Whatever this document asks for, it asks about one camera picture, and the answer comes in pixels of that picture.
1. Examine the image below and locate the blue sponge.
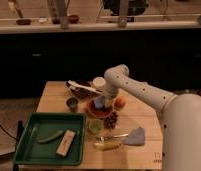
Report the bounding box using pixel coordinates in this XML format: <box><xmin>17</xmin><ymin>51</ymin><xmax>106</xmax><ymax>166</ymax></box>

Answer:
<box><xmin>94</xmin><ymin>96</ymin><xmax>105</xmax><ymax>109</ymax></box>

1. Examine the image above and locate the red bowl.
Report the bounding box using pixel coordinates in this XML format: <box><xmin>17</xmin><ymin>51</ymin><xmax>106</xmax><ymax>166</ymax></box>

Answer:
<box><xmin>86</xmin><ymin>100</ymin><xmax>113</xmax><ymax>119</ymax></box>

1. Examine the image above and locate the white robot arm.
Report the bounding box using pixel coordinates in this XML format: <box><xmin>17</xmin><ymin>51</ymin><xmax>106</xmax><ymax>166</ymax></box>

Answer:
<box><xmin>104</xmin><ymin>64</ymin><xmax>201</xmax><ymax>171</ymax></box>

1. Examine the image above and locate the white round container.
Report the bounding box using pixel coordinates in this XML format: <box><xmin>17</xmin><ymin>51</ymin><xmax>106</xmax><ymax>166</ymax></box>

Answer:
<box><xmin>92</xmin><ymin>77</ymin><xmax>106</xmax><ymax>90</ymax></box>

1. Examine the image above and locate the orange peach fruit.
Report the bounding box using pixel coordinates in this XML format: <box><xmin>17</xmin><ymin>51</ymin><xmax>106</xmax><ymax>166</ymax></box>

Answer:
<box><xmin>114</xmin><ymin>96</ymin><xmax>126</xmax><ymax>109</ymax></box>

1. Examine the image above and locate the dark grape bunch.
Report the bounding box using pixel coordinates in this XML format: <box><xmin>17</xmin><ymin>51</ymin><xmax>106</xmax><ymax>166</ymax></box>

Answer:
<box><xmin>104</xmin><ymin>112</ymin><xmax>118</xmax><ymax>129</ymax></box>

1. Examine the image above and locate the green cup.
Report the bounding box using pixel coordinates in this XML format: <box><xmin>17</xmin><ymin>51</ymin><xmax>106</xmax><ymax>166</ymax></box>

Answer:
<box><xmin>88</xmin><ymin>119</ymin><xmax>103</xmax><ymax>134</ymax></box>

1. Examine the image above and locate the small dark cup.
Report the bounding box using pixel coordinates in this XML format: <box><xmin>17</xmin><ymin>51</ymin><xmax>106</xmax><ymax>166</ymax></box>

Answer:
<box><xmin>66</xmin><ymin>97</ymin><xmax>78</xmax><ymax>112</ymax></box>

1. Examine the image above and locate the metal fork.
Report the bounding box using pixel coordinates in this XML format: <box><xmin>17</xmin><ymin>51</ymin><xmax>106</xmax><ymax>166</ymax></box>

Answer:
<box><xmin>95</xmin><ymin>134</ymin><xmax>129</xmax><ymax>141</ymax></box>

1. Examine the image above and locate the blue cloth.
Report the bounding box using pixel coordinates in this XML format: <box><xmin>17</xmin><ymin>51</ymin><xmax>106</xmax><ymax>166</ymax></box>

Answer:
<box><xmin>122</xmin><ymin>127</ymin><xmax>145</xmax><ymax>146</ymax></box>

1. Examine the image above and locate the yellow banana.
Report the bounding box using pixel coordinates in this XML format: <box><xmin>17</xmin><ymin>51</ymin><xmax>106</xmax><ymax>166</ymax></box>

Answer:
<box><xmin>93</xmin><ymin>142</ymin><xmax>121</xmax><ymax>150</ymax></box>

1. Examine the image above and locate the wooden block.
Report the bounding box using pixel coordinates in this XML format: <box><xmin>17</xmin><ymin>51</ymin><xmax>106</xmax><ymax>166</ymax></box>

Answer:
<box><xmin>56</xmin><ymin>130</ymin><xmax>75</xmax><ymax>156</ymax></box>

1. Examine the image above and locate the green plastic tray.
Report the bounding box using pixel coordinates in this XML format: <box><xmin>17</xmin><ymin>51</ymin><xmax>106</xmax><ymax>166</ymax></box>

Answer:
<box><xmin>13</xmin><ymin>113</ymin><xmax>86</xmax><ymax>166</ymax></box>

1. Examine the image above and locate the black cable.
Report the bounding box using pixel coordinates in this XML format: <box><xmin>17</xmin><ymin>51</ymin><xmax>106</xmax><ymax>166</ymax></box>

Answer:
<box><xmin>0</xmin><ymin>118</ymin><xmax>19</xmax><ymax>140</ymax></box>

